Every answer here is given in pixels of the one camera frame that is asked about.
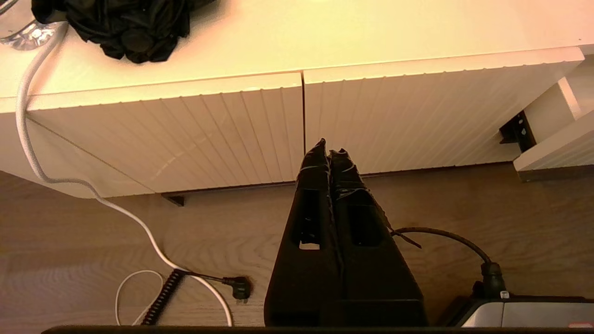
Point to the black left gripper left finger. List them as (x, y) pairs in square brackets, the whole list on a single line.
[(306, 269)]

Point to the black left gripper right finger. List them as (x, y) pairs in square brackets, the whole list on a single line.
[(376, 278)]

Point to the white pull-out drawer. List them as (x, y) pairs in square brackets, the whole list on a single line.
[(557, 148)]

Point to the white TV cabinet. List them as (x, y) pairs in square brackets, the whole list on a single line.
[(325, 37)]

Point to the black crumpled cloth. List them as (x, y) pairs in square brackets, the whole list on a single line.
[(134, 28)]

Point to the clear glass dish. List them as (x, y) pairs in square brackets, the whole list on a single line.
[(28, 37)]

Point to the black drawer slide rail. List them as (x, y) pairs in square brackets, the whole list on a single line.
[(517, 132)]

